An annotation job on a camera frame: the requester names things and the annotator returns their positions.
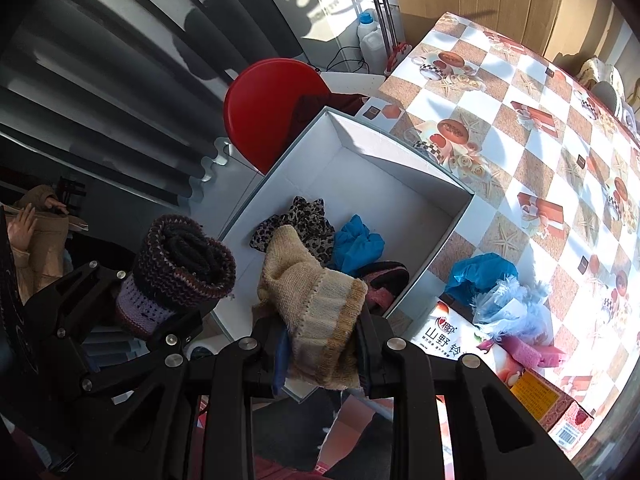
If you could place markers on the dark brown knit sock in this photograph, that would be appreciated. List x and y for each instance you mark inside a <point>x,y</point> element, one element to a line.
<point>387,272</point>

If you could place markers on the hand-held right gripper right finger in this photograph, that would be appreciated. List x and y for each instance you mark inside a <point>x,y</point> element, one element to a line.
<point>370,370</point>

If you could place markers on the blue plastic bag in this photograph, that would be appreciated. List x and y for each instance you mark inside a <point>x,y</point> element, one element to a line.
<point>475,272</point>

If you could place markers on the leopard print scrunchie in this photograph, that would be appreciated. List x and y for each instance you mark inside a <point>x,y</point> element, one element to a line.
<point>305,220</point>

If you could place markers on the blue cloth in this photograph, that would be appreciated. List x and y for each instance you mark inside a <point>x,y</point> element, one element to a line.
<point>357,245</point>

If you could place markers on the person's leg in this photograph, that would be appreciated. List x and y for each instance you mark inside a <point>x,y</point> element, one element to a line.
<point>300,430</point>

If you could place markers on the red patterned box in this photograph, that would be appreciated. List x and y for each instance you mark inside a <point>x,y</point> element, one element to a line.
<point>540,395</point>

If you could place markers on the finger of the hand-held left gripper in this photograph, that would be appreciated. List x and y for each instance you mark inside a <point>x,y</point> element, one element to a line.
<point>125,370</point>
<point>80,290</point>

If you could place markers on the red plastic stool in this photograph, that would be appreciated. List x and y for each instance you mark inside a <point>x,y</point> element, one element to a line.
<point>265,105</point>

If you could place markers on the white cardboard box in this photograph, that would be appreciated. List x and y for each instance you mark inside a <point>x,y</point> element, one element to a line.
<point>380,185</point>

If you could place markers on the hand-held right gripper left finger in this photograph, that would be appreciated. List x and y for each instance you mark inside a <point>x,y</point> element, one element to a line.
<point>280,365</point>

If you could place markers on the white plastic bottle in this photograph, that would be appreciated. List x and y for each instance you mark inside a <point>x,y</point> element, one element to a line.
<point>372,40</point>

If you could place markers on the pink sponge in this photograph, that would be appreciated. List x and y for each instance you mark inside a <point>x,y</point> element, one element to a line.
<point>530,355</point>

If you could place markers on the purple striped knit sock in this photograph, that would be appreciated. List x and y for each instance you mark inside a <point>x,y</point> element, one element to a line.
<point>185,260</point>

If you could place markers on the beige knit sock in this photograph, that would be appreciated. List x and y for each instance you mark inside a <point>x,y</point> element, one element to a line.
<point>310,305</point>

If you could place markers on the floral tissue pack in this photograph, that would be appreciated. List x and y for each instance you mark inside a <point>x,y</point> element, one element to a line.
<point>450,335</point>

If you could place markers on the white board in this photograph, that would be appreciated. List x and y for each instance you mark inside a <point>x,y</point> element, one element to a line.
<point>350,80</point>

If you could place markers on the checkered printed tablecloth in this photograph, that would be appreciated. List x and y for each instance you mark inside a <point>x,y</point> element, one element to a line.
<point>550,160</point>

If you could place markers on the person's left hand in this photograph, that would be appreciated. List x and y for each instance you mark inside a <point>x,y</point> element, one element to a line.
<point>22,227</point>

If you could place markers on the grey radiator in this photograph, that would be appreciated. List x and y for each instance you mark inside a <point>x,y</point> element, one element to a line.
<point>125,85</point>

